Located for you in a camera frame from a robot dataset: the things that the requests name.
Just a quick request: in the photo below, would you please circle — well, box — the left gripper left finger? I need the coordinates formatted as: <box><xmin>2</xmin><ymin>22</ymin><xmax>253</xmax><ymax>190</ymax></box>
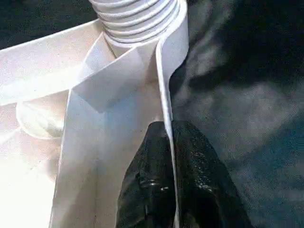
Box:
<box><xmin>116</xmin><ymin>121</ymin><xmax>176</xmax><ymax>228</ymax></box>

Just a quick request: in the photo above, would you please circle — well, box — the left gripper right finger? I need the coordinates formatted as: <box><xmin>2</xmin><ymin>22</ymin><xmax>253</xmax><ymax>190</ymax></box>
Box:
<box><xmin>171</xmin><ymin>120</ymin><xmax>253</xmax><ymax>228</ymax></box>

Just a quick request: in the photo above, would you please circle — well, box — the black work mat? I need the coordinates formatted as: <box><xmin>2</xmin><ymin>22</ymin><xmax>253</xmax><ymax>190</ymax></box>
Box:
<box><xmin>167</xmin><ymin>0</ymin><xmax>304</xmax><ymax>228</ymax></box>

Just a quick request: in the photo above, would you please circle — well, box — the white plastic table top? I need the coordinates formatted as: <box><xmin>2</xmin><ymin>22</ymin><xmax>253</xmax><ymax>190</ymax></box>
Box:
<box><xmin>0</xmin><ymin>0</ymin><xmax>189</xmax><ymax>228</ymax></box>

